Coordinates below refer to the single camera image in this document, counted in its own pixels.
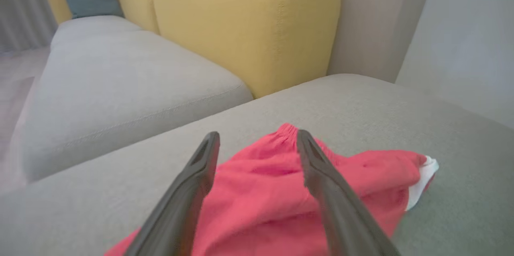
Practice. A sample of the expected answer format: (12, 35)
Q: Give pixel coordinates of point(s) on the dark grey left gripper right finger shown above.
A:
(345, 216)

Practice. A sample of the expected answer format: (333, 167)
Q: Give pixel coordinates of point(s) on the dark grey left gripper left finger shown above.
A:
(180, 207)

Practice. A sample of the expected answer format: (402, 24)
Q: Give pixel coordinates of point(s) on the red shorts with white stripes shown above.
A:
(261, 199)

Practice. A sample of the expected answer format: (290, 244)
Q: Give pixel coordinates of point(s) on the grey back cushion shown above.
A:
(120, 87)

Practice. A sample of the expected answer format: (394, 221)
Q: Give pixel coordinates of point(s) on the large yellow sofa back cushion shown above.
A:
(249, 27)

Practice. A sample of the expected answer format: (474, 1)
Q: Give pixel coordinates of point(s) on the yellow sofa armrest cushion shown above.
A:
(58, 5)

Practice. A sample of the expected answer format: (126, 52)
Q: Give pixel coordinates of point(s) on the grey pleated curtain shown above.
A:
(24, 7)

